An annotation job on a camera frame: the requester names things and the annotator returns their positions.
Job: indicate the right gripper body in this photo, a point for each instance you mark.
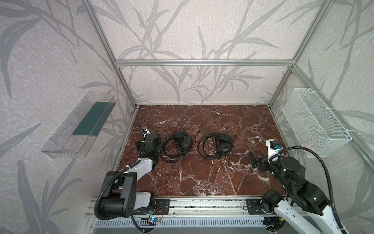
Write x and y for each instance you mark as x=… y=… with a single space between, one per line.
x=261 y=161

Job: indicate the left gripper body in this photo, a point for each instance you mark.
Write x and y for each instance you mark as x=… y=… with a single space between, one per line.
x=141 y=143

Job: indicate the black headphones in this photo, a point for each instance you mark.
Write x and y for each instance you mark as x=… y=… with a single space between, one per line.
x=222 y=142
x=182 y=142

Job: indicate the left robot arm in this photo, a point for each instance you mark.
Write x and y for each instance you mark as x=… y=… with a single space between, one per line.
x=118 y=196

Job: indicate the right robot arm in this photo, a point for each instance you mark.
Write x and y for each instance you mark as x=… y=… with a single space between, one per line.
x=307 y=209

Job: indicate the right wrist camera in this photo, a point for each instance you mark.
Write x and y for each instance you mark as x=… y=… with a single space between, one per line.
x=275 y=151

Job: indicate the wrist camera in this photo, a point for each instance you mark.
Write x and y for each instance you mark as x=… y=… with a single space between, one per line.
x=145 y=130
x=275 y=151

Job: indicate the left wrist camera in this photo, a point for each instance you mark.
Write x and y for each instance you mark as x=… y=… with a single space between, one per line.
x=145 y=130

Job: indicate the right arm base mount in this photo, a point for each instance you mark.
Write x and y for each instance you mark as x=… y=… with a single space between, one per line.
x=254 y=206

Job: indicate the white wire mesh basket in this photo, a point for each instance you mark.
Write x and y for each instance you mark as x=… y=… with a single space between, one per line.
x=312 y=120

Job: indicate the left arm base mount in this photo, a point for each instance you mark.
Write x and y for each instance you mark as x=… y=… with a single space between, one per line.
x=158 y=207

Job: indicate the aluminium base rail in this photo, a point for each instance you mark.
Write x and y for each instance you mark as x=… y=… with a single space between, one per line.
x=230 y=206

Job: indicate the clear plastic wall bin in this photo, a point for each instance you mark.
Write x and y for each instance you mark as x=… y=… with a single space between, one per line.
x=77 y=134

